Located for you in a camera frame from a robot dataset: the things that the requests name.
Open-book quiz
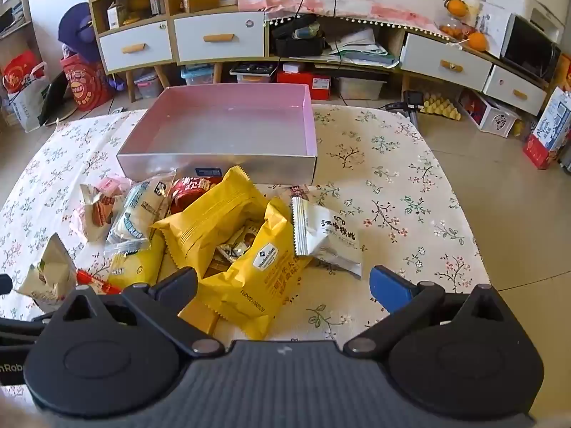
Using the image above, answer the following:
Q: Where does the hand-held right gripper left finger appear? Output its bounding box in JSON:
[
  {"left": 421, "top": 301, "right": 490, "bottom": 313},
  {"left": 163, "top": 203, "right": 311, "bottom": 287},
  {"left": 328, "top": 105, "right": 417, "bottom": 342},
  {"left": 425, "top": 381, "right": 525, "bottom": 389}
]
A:
[{"left": 51, "top": 267, "right": 225, "bottom": 358}]

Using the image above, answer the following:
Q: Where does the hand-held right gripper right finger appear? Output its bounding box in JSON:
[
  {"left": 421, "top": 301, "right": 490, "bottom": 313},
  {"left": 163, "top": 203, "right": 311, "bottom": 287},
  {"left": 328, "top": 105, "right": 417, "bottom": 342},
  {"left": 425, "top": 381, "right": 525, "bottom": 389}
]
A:
[{"left": 343, "top": 265, "right": 519, "bottom": 358}]

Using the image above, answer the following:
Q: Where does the cream green snack packet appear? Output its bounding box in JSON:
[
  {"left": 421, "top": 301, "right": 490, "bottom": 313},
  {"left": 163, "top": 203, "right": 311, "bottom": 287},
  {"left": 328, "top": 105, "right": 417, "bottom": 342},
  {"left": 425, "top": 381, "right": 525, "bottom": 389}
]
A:
[{"left": 15, "top": 233, "right": 80, "bottom": 315}]

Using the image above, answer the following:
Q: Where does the small yellow snack packet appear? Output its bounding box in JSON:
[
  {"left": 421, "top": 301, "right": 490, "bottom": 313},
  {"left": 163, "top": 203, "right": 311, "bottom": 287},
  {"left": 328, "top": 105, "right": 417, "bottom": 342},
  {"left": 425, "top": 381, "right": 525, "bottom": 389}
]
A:
[{"left": 106, "top": 238, "right": 167, "bottom": 294}]

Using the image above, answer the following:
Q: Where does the large yellow snack packet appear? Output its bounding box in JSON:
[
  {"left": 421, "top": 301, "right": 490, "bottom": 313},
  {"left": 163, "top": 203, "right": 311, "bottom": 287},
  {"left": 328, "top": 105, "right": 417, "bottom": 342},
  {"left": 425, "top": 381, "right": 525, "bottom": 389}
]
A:
[
  {"left": 198, "top": 197, "right": 314, "bottom": 340},
  {"left": 151, "top": 166, "right": 269, "bottom": 279}
]

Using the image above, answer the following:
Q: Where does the white blue bread stick packet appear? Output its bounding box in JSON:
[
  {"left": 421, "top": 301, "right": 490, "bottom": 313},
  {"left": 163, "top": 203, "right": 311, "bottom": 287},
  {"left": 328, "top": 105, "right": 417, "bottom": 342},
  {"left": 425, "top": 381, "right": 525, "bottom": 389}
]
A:
[{"left": 105, "top": 172, "right": 177, "bottom": 253}]

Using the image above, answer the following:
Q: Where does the red snack packet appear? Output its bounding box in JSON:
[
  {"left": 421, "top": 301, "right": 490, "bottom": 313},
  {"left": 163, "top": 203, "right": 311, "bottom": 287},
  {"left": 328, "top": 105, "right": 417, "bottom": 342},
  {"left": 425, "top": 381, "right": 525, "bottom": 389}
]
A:
[{"left": 168, "top": 177, "right": 224, "bottom": 215}]

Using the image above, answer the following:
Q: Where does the clear brown cake packet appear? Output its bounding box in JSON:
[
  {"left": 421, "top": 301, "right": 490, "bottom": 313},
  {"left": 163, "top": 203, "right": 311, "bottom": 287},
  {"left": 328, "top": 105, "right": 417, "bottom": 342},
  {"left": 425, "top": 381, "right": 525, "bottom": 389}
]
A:
[{"left": 79, "top": 183, "right": 117, "bottom": 242}]

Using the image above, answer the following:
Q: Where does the pink cardboard box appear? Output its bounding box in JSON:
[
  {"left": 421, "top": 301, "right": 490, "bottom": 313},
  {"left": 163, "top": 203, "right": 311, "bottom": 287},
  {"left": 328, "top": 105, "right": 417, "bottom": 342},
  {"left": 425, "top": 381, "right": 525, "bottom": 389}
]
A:
[{"left": 117, "top": 84, "right": 318, "bottom": 185}]

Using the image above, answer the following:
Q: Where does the floral tablecloth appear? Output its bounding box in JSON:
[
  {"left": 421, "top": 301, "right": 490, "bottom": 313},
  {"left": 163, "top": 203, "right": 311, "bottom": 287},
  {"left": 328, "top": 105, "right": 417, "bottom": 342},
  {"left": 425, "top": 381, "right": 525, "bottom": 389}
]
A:
[{"left": 0, "top": 103, "right": 491, "bottom": 353}]

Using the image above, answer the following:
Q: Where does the small brown candy packet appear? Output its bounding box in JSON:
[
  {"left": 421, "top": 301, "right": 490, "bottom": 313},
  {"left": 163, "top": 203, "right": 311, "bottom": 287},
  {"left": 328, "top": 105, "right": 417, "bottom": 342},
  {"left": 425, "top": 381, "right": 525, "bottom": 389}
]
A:
[{"left": 214, "top": 226, "right": 259, "bottom": 274}]

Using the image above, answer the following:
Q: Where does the white snack packet black print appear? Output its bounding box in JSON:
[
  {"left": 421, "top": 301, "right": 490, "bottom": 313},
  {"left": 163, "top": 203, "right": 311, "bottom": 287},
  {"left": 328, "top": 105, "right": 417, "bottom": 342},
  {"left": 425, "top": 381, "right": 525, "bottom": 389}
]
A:
[{"left": 291, "top": 196, "right": 363, "bottom": 280}]

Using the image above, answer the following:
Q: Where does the red sausage stick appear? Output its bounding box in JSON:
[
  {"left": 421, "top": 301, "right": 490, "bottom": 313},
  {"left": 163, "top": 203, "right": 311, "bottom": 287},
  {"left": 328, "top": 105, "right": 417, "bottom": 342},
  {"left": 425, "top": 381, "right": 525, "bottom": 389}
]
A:
[{"left": 75, "top": 269, "right": 122, "bottom": 296}]

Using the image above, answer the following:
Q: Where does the yellow egg foam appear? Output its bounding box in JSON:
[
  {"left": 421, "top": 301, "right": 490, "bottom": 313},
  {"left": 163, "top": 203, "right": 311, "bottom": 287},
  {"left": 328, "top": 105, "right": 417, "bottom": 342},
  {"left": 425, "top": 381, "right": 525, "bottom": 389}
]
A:
[{"left": 421, "top": 97, "right": 463, "bottom": 122}]

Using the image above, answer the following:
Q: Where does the white red shopping bag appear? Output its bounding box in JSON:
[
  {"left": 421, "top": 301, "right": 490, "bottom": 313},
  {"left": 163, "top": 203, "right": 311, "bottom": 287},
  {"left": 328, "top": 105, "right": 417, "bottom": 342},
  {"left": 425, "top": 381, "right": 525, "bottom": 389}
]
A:
[{"left": 2, "top": 51, "right": 51, "bottom": 133}]

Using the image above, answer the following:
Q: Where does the black flat board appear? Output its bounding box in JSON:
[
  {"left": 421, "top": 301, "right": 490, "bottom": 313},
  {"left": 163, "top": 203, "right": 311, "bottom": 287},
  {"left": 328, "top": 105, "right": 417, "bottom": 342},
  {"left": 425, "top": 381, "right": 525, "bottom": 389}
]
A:
[{"left": 38, "top": 71, "right": 69, "bottom": 126}]

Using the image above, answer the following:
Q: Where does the large clear storage bin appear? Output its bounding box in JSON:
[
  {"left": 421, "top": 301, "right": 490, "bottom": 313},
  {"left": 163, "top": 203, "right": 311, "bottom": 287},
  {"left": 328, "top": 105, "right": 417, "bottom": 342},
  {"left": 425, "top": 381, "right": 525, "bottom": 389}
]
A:
[{"left": 334, "top": 76, "right": 387, "bottom": 101}]

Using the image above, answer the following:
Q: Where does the white box red print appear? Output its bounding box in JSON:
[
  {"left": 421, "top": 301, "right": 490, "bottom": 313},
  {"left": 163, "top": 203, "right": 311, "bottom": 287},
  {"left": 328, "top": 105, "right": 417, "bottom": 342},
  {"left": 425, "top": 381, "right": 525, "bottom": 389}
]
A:
[{"left": 459, "top": 89, "right": 524, "bottom": 139}]

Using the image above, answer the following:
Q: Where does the small clear storage bin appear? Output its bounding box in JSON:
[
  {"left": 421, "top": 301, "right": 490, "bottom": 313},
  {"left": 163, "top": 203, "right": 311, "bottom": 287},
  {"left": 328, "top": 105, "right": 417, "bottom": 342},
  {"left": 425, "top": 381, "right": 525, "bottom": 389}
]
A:
[{"left": 134, "top": 69, "right": 160, "bottom": 100}]

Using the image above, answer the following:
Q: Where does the clear bin blue lid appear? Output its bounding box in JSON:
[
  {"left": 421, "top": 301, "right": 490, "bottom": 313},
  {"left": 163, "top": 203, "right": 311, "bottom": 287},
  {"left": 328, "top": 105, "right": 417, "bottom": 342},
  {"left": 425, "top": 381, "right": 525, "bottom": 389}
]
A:
[{"left": 181, "top": 65, "right": 216, "bottom": 86}]

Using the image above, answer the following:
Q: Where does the red printed bag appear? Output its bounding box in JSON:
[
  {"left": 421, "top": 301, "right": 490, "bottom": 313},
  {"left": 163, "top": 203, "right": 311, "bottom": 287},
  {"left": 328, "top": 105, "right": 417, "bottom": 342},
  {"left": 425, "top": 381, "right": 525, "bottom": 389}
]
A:
[{"left": 60, "top": 53, "right": 116, "bottom": 113}]

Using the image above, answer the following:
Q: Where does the clear bin orange label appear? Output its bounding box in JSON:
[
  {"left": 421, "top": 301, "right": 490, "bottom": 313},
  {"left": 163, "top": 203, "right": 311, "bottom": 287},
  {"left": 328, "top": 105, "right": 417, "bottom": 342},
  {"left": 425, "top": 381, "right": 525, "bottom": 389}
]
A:
[{"left": 232, "top": 71, "right": 275, "bottom": 85}]

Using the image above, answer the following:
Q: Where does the red cardboard box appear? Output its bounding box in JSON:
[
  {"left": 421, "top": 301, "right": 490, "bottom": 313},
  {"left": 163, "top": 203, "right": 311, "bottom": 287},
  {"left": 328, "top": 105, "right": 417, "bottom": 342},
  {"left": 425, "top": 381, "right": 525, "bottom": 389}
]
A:
[{"left": 277, "top": 70, "right": 333, "bottom": 101}]

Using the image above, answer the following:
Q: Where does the blue white carton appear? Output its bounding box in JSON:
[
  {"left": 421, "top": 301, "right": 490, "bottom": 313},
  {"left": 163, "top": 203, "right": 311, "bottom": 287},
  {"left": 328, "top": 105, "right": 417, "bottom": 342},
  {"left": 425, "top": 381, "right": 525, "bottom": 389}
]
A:
[{"left": 523, "top": 87, "right": 571, "bottom": 170}]

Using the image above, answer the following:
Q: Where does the pile of loose papers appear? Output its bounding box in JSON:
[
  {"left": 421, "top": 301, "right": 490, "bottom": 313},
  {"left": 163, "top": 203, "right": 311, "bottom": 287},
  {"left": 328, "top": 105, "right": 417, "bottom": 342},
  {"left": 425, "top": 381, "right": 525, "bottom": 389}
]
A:
[{"left": 328, "top": 27, "right": 399, "bottom": 67}]

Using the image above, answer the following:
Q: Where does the wooden low sideboard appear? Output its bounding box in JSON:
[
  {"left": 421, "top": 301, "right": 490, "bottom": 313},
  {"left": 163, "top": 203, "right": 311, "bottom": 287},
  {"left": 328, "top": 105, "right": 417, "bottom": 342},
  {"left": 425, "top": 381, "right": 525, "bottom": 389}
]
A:
[{"left": 263, "top": 9, "right": 550, "bottom": 117}]

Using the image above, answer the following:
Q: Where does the black storage case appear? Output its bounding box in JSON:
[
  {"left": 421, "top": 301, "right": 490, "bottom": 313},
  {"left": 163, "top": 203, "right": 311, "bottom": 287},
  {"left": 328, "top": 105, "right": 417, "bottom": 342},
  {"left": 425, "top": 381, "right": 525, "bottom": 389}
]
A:
[{"left": 270, "top": 14, "right": 327, "bottom": 58}]

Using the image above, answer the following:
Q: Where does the purple hat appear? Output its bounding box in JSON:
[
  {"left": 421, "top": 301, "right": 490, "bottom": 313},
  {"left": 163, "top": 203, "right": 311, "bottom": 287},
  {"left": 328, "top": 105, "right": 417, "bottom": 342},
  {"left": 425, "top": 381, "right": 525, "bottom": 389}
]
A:
[{"left": 58, "top": 2, "right": 102, "bottom": 64}]

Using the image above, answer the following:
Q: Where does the bag of small oranges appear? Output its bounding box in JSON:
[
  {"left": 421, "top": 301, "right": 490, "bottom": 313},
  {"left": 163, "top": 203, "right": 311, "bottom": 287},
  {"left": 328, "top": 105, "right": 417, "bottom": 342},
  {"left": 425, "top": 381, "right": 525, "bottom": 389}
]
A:
[{"left": 438, "top": 17, "right": 471, "bottom": 42}]

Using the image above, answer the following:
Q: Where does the wooden bookshelf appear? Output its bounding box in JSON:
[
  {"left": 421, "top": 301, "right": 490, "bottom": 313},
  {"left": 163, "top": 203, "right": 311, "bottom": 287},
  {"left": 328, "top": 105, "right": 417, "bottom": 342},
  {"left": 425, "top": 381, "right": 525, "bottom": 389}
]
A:
[{"left": 0, "top": 0, "right": 35, "bottom": 61}]

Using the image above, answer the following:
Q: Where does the black microwave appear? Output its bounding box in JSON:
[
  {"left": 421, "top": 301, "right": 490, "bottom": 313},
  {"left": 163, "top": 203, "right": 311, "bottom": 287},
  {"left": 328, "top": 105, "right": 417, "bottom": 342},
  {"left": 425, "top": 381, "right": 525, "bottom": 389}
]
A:
[{"left": 500, "top": 13, "right": 562, "bottom": 86}]

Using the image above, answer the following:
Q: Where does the yellow bag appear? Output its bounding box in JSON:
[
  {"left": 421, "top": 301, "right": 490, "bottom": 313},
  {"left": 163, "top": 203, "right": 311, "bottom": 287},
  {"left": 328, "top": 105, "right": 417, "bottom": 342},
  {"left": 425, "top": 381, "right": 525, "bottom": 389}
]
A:
[{"left": 122, "top": 0, "right": 151, "bottom": 25}]

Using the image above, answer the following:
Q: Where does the pink patterned cloth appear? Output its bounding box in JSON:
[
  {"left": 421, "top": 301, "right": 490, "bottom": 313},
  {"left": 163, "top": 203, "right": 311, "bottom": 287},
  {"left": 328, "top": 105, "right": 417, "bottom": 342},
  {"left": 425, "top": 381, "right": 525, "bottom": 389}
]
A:
[{"left": 236, "top": 0, "right": 452, "bottom": 37}]

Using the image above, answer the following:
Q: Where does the brown cardboard box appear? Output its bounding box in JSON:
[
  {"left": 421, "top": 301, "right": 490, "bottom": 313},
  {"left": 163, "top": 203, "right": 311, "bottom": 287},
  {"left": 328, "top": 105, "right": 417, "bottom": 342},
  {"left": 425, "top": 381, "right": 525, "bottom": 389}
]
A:
[{"left": 182, "top": 0, "right": 221, "bottom": 13}]

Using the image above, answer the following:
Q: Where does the wooden shelf cabinet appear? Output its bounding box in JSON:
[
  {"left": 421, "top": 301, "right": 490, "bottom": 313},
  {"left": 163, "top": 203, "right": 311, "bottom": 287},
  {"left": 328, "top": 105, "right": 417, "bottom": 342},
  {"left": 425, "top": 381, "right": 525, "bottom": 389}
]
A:
[{"left": 85, "top": 0, "right": 269, "bottom": 104}]

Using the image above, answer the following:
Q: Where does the white drawer wooden handle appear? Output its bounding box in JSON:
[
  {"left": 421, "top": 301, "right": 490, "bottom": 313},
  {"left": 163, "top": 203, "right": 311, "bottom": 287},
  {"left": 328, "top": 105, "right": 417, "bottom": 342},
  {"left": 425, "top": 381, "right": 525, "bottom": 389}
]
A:
[
  {"left": 98, "top": 21, "right": 174, "bottom": 73},
  {"left": 173, "top": 11, "right": 267, "bottom": 64},
  {"left": 399, "top": 33, "right": 494, "bottom": 91},
  {"left": 483, "top": 65, "right": 547, "bottom": 117}
]

